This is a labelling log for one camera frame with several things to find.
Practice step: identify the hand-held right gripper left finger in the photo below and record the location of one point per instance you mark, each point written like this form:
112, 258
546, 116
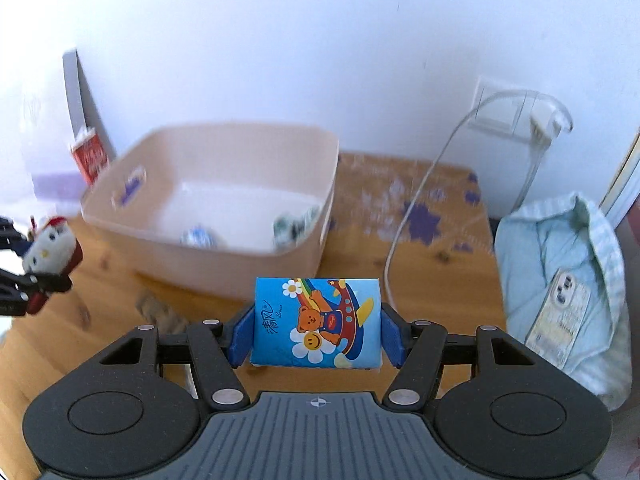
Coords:
243, 334

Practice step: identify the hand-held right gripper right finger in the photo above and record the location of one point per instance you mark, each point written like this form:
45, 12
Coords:
395, 336

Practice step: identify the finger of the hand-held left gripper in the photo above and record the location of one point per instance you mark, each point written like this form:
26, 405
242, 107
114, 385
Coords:
10, 237
42, 284

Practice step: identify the white red plush toy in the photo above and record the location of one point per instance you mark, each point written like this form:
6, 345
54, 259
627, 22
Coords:
49, 254

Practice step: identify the blue cartoon tissue pack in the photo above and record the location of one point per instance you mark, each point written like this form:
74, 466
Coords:
320, 325

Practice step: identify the beige plastic storage bin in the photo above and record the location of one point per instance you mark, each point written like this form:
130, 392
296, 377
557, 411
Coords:
225, 175

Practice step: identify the wooden desktop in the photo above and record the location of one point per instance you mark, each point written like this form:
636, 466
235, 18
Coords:
430, 270

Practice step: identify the small blue white packet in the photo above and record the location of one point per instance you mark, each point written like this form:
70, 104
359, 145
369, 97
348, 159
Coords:
200, 237

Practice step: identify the white plastic bag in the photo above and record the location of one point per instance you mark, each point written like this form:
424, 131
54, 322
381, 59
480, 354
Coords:
35, 130

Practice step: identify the red white box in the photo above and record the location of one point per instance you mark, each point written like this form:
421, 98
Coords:
90, 159

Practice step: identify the small green white packet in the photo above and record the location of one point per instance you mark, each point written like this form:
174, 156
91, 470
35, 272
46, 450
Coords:
295, 224

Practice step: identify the grey board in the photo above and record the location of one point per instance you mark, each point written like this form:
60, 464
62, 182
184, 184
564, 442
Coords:
82, 95

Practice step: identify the light blue cloth bag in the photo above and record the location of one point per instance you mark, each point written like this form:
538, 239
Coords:
560, 280

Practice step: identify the white wall socket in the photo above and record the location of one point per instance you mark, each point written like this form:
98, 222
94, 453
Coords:
497, 106

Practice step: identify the cream wooden frame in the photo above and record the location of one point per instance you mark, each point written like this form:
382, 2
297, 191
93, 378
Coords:
624, 175

